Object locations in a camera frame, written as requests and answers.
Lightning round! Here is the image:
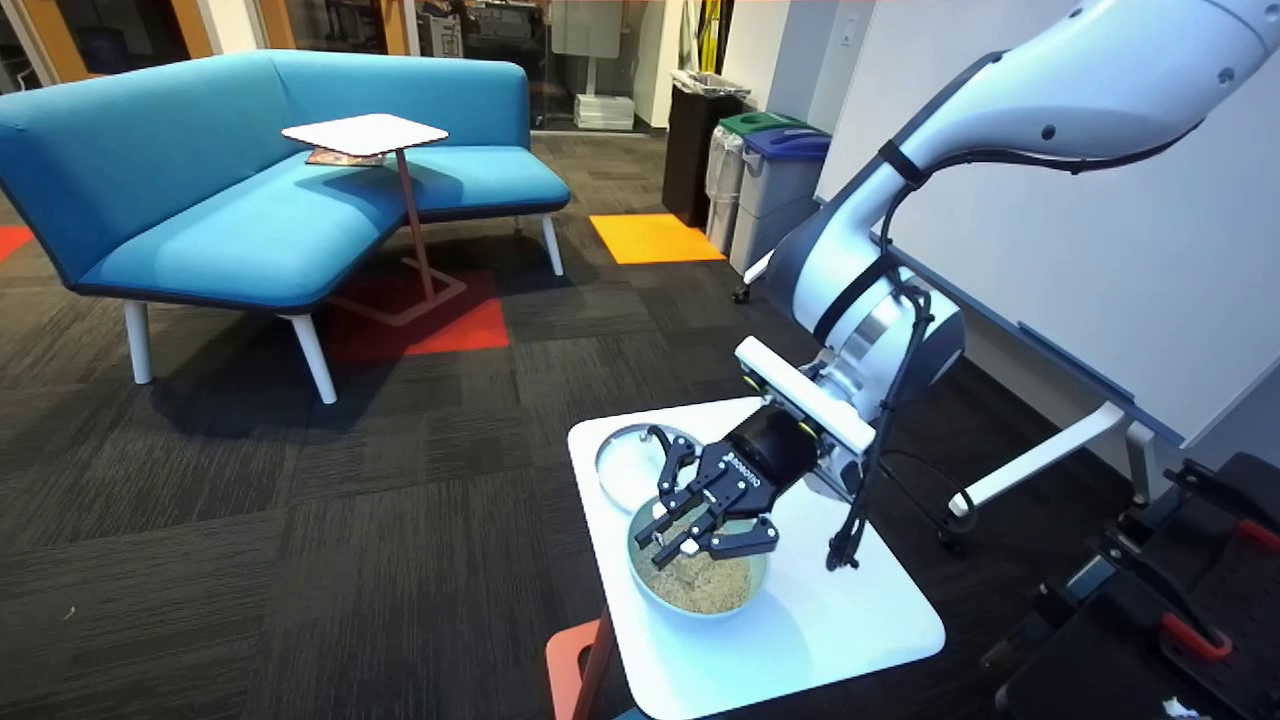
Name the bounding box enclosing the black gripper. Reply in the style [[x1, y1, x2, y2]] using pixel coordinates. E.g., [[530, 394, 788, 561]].
[[630, 402, 818, 566]]

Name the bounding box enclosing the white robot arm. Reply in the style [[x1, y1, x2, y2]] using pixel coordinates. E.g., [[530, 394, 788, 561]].
[[634, 0, 1280, 566]]

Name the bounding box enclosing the light blue bowl of rice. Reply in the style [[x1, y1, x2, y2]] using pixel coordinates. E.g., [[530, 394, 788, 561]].
[[630, 541, 769, 619]]

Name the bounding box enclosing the glass pot lid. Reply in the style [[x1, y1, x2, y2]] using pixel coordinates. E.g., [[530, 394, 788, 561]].
[[592, 422, 691, 511]]

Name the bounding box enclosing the white side table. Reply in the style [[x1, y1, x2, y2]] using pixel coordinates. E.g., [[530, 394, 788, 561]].
[[285, 112, 465, 327], [568, 394, 950, 720]]

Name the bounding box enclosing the black trash bin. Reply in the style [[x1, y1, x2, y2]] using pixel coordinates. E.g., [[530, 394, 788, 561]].
[[659, 70, 744, 227]]

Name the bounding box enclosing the white whiteboard stand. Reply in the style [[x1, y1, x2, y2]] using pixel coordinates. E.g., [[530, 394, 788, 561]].
[[838, 0, 1280, 507]]

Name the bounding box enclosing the far white side table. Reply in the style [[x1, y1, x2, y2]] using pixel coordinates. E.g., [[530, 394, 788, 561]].
[[285, 112, 465, 327]]

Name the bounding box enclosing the blue corner sofa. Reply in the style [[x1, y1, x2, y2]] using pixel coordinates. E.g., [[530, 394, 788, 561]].
[[0, 48, 568, 381]]

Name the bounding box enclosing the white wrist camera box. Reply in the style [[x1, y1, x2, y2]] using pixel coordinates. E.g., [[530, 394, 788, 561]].
[[735, 337, 878, 453]]

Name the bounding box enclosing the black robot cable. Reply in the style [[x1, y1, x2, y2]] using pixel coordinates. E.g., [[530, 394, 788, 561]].
[[826, 136, 940, 577]]

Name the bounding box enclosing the red handled clamp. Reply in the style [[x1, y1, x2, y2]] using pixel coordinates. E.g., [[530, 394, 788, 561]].
[[1103, 520, 1280, 667]]

